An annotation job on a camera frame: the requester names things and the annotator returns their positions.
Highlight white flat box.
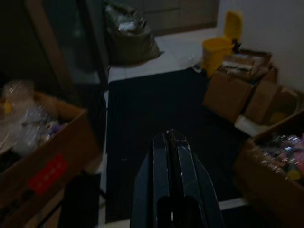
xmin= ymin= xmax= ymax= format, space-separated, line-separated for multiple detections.
xmin=234 ymin=114 xmax=274 ymax=137

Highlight glass door with wooden frame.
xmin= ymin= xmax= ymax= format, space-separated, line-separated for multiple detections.
xmin=25 ymin=0 xmax=110 ymax=113

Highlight cardboard box with yellow mark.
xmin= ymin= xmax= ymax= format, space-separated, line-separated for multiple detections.
xmin=244 ymin=79 xmax=298 ymax=124

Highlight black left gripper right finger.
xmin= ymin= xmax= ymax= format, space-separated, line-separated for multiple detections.
xmin=169 ymin=129 xmax=226 ymax=228

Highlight large plain cardboard box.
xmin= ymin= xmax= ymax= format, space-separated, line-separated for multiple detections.
xmin=203 ymin=68 xmax=260 ymax=124

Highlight cardboard box with red label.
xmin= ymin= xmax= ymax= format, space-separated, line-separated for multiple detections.
xmin=0 ymin=91 xmax=103 ymax=228

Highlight olive plastic trash sack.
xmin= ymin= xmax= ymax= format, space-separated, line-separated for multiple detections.
xmin=104 ymin=1 xmax=161 ymax=65

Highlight black floor mat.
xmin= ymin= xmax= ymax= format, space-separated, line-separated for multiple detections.
xmin=104 ymin=67 xmax=250 ymax=224

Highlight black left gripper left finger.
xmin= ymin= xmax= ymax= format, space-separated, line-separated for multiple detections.
xmin=130 ymin=132 xmax=174 ymax=228

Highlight clear plastic wrap bundle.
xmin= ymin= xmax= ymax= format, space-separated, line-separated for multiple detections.
xmin=0 ymin=79 xmax=63 ymax=158

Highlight yellow plastic rubbish bin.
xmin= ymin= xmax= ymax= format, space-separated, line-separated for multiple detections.
xmin=201 ymin=10 xmax=244 ymax=78

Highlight large cardboard box of trash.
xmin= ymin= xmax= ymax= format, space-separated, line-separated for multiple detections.
xmin=233 ymin=102 xmax=304 ymax=228

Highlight open cardboard box with papers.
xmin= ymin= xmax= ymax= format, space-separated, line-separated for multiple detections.
xmin=222 ymin=49 xmax=274 ymax=83

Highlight grey cabinet doors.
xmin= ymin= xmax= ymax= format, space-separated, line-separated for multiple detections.
xmin=142 ymin=0 xmax=219 ymax=32

